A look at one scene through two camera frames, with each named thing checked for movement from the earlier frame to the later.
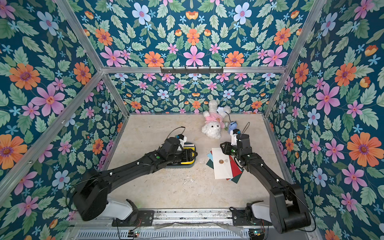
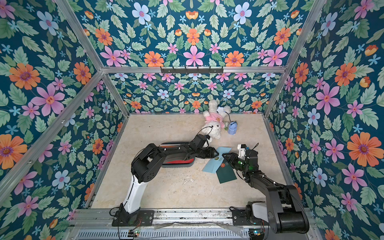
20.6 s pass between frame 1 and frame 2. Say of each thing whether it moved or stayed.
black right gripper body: moved
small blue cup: stayed
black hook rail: stayed
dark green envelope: moved
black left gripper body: moved
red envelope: moved
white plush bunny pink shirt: stayed
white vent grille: stayed
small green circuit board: stayed
